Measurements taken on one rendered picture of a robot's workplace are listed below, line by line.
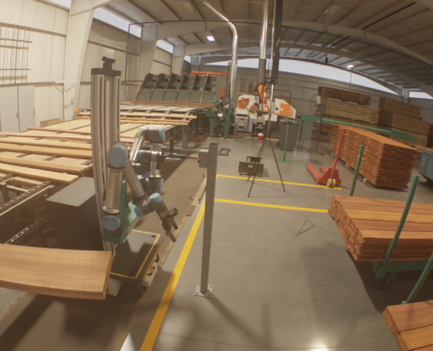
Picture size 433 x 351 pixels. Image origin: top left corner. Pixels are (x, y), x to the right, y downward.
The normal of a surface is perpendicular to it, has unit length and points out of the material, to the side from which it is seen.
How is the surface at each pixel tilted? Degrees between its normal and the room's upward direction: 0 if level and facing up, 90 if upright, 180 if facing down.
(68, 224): 90
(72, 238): 90
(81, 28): 90
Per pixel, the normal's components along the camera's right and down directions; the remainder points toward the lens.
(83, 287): 0.07, -0.94
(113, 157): 0.35, 0.20
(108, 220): 0.29, 0.45
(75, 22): -0.13, 0.31
